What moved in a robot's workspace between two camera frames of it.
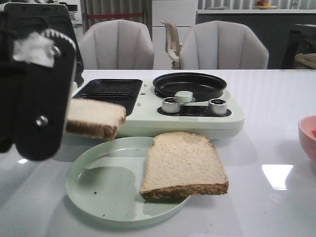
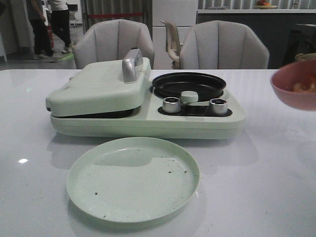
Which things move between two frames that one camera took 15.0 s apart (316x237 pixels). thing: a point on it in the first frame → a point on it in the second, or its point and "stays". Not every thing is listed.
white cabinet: x=182 y=14 stays
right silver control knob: x=217 y=106 stays
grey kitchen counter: x=275 y=27 stays
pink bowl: x=307 y=131 → x=295 y=84
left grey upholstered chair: x=117 y=44 stays
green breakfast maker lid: x=25 y=17 → x=104 y=91
